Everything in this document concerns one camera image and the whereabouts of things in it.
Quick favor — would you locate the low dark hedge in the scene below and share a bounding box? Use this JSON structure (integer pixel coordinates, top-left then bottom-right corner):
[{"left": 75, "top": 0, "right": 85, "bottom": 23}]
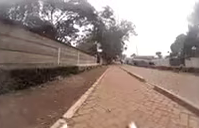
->
[{"left": 0, "top": 64, "right": 103, "bottom": 98}]

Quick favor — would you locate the red dirt strip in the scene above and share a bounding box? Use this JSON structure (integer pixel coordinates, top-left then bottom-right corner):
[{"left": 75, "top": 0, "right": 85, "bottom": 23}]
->
[{"left": 0, "top": 66, "right": 108, "bottom": 128}]

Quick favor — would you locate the robot's own part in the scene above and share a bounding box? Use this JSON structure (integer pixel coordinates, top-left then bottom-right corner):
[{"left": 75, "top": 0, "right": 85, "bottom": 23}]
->
[
  {"left": 128, "top": 121, "right": 137, "bottom": 128},
  {"left": 58, "top": 122, "right": 69, "bottom": 128}
]

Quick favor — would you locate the concrete panel wall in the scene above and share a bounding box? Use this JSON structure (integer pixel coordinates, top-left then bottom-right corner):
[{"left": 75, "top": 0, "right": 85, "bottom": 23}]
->
[{"left": 0, "top": 16, "right": 99, "bottom": 69}]

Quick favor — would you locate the white wall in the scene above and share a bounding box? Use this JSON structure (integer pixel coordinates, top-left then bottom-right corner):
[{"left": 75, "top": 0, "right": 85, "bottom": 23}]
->
[{"left": 183, "top": 55, "right": 199, "bottom": 69}]

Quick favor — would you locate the red brick path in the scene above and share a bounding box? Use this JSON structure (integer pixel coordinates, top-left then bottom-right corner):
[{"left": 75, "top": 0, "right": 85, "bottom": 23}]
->
[{"left": 65, "top": 64, "right": 199, "bottom": 128}]

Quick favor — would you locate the low distant building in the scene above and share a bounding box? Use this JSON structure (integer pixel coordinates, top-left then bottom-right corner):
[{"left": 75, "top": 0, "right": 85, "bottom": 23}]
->
[{"left": 125, "top": 54, "right": 171, "bottom": 67}]

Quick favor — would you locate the pale concrete kerb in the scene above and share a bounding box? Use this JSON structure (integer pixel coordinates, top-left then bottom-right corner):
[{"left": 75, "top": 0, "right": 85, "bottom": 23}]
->
[{"left": 49, "top": 65, "right": 111, "bottom": 128}]

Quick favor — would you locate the grey asphalt road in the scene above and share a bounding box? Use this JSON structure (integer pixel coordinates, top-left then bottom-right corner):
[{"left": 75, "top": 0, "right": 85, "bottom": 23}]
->
[{"left": 123, "top": 64, "right": 199, "bottom": 113}]

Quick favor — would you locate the grey concrete kerb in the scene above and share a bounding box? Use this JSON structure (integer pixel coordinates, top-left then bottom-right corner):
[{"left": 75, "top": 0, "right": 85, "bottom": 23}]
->
[{"left": 119, "top": 65, "right": 199, "bottom": 124}]

